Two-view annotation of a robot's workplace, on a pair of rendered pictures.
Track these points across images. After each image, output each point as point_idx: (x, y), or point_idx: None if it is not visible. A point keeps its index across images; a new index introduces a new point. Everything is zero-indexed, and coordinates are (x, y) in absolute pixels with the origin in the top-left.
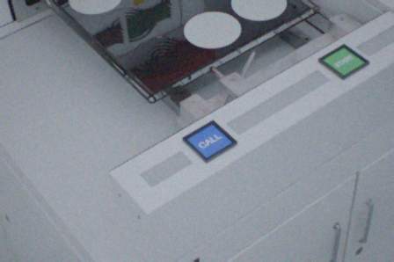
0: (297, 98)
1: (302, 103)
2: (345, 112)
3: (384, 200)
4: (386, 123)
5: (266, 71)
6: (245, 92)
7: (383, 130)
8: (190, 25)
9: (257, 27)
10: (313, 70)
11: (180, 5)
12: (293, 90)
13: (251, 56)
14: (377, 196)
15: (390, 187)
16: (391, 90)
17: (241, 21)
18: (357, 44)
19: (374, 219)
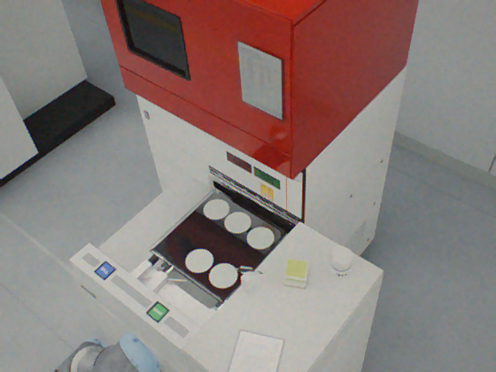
0: (135, 298)
1: (129, 299)
2: (142, 322)
3: None
4: (171, 355)
5: (178, 290)
6: (135, 277)
7: (170, 356)
8: (200, 251)
9: (203, 278)
10: (151, 300)
11: (215, 244)
12: (139, 295)
13: (182, 280)
14: None
15: None
16: (166, 344)
17: (206, 271)
18: (172, 316)
19: None
